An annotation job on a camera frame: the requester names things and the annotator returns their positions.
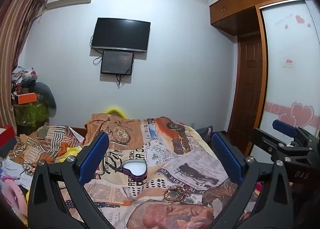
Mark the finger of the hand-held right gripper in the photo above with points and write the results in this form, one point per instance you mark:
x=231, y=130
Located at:
x=270, y=141
x=283, y=127

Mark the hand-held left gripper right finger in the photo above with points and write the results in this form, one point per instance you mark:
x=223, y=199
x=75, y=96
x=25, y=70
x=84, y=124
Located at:
x=227, y=159

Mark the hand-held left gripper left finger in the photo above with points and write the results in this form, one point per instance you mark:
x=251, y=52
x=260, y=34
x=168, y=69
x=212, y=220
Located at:
x=95, y=159

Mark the purple heart-shaped tin box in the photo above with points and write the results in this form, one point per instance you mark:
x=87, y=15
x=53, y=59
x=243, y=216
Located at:
x=135, y=169

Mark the yellow cloth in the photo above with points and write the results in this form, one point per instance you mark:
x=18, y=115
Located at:
x=70, y=154

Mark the white heart-print wardrobe door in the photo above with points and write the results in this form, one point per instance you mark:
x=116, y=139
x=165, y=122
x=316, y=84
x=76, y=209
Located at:
x=290, y=81

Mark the crumpled patchwork quilt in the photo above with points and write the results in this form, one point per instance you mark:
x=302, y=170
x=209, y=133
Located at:
x=42, y=144

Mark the brown wooden door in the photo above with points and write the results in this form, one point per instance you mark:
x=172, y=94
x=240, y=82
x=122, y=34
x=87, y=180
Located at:
x=247, y=81

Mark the small red white sticker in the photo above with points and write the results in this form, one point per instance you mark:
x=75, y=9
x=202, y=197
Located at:
x=288, y=62

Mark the newspaper print blanket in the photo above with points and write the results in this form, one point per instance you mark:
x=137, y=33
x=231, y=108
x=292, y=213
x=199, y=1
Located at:
x=160, y=139

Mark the green patterned cloth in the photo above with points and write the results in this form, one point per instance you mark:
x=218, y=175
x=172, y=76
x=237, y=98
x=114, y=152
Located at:
x=31, y=115

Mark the dark grey garment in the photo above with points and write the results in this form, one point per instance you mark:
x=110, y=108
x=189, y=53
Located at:
x=46, y=94

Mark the orange box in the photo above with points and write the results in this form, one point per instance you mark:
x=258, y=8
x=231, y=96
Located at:
x=26, y=98

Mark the small black monitor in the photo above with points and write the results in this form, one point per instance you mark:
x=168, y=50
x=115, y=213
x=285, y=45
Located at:
x=117, y=62

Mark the pile of clutter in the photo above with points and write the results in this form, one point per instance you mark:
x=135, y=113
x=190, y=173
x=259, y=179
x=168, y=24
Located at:
x=23, y=78

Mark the wooden overhead cabinet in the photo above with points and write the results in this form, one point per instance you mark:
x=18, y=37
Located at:
x=240, y=1

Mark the brown striped curtain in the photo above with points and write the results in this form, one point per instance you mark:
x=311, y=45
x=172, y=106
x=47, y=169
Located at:
x=15, y=31

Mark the black wall television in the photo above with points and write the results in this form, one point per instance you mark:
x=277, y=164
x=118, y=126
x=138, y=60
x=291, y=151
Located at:
x=121, y=34

